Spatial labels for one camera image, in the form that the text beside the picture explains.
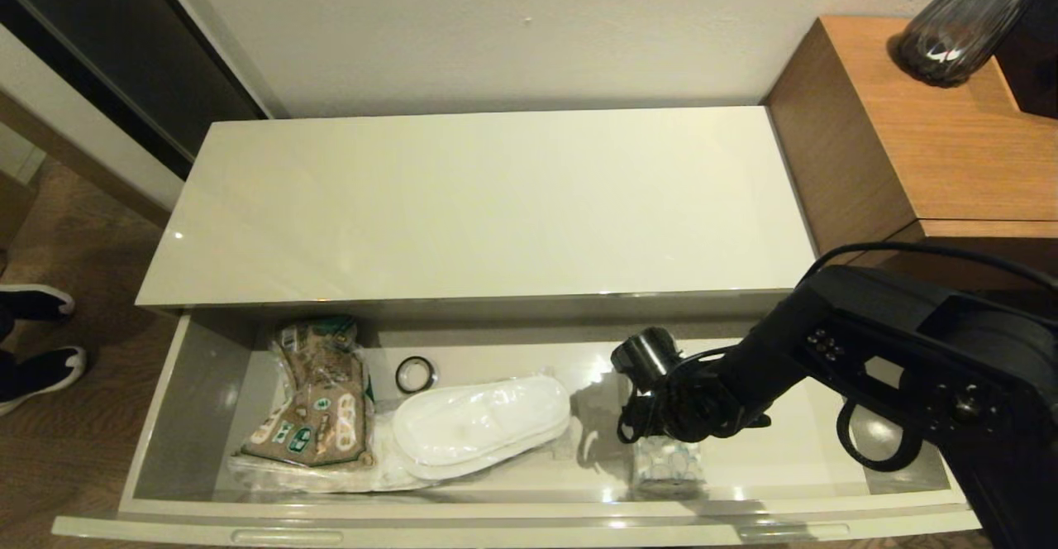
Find blue patterned tissue pack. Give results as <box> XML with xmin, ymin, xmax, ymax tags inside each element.
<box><xmin>631</xmin><ymin>436</ymin><xmax>709</xmax><ymax>498</ymax></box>

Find packaged white slippers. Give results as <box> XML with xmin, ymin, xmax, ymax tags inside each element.
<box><xmin>390</xmin><ymin>374</ymin><xmax>574</xmax><ymax>482</ymax></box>
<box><xmin>226</xmin><ymin>413</ymin><xmax>435</xmax><ymax>494</ymax></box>

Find white cabinet drawer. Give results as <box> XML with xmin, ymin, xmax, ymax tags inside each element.
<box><xmin>51</xmin><ymin>289</ymin><xmax>984</xmax><ymax>548</ymax></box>

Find black tape roll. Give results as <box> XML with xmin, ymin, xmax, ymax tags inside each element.
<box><xmin>394</xmin><ymin>356</ymin><xmax>438</xmax><ymax>394</ymax></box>

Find brown snack bag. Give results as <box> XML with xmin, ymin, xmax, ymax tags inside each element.
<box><xmin>231</xmin><ymin>316</ymin><xmax>378</xmax><ymax>469</ymax></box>

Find brown wooden side table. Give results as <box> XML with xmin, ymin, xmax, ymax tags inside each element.
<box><xmin>765</xmin><ymin>16</ymin><xmax>1058</xmax><ymax>289</ymax></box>

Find dark ribbed glass vase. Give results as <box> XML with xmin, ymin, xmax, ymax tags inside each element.
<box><xmin>897</xmin><ymin>0</ymin><xmax>1055</xmax><ymax>87</ymax></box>

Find black box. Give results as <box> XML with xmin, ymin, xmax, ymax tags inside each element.
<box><xmin>994</xmin><ymin>0</ymin><xmax>1058</xmax><ymax>120</ymax></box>

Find black white-soled shoe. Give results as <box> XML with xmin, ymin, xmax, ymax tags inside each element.
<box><xmin>0</xmin><ymin>346</ymin><xmax>88</xmax><ymax>416</ymax></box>
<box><xmin>0</xmin><ymin>284</ymin><xmax>76</xmax><ymax>323</ymax></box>

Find dark door panel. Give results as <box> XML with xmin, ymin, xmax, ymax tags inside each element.
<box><xmin>0</xmin><ymin>0</ymin><xmax>269</xmax><ymax>182</ymax></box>

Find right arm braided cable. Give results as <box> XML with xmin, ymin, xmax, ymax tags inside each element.
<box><xmin>798</xmin><ymin>241</ymin><xmax>1058</xmax><ymax>474</ymax></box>

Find grey wood-trimmed door frame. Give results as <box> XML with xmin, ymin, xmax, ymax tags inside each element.
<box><xmin>0</xmin><ymin>24</ymin><xmax>187</xmax><ymax>227</ymax></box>

